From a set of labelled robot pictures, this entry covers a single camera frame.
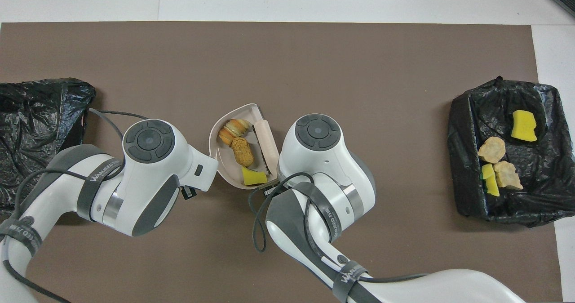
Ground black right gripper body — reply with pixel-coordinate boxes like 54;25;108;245
261;180;283;196

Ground yellow sponge wedge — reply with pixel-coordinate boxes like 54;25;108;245
241;166;268;186

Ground brown toy bread roll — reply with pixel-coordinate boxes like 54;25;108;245
231;137;255;168

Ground beige hand brush black bristles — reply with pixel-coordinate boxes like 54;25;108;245
247;120;279;176

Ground beige plastic dustpan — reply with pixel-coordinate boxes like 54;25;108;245
209;104;280;190

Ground striped toy croissant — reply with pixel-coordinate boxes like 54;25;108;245
218;119;252;147

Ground notched yellow sponge piece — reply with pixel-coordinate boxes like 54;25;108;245
481;163;500;197

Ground beige trash piece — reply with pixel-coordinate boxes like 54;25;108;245
493;160;524;190
478;137;507;164

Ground yellow sponge chunk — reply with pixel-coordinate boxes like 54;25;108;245
511;110;538;142

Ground black bag lined bin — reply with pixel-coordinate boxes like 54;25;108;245
0;78;97;214
447;76;575;228

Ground brown table mat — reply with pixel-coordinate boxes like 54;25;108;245
0;22;563;303

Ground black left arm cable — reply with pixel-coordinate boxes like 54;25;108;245
0;108;150;303

